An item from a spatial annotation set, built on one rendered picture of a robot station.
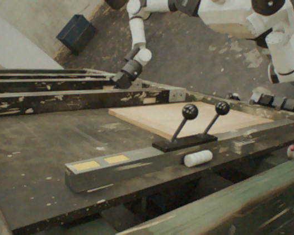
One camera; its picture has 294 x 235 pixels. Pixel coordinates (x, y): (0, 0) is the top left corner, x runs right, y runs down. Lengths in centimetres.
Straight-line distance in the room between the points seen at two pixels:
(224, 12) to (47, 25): 539
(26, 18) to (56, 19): 60
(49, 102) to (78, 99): 12
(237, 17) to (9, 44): 407
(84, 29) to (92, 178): 500
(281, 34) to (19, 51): 431
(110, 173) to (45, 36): 586
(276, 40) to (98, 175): 68
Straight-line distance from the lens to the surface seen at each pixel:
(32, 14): 626
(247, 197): 49
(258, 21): 88
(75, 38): 541
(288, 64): 100
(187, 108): 61
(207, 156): 71
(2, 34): 480
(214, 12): 122
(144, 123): 96
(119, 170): 58
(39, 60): 494
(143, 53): 139
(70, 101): 118
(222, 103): 70
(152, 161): 63
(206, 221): 40
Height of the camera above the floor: 195
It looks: 39 degrees down
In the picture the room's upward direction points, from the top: 47 degrees counter-clockwise
